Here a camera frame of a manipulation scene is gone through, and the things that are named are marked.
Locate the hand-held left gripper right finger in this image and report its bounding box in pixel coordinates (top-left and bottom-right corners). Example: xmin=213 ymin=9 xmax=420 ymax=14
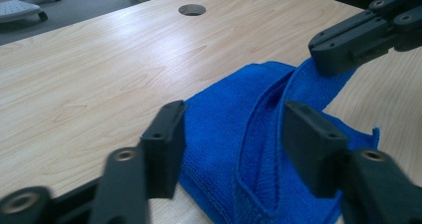
xmin=281 ymin=99 xmax=422 ymax=224

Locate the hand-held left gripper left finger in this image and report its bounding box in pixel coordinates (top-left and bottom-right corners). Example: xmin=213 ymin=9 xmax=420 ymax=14
xmin=89 ymin=100 xmax=187 ymax=224

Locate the blue cloth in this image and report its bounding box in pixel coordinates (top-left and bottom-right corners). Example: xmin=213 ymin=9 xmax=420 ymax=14
xmin=176 ymin=57 xmax=381 ymax=224

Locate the grey round table grommet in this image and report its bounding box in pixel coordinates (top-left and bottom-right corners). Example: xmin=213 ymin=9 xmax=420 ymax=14
xmin=177 ymin=3 xmax=207 ymax=18

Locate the white wheeled base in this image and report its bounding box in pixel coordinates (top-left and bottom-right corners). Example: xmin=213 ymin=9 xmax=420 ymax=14
xmin=0 ymin=0 xmax=64 ymax=25

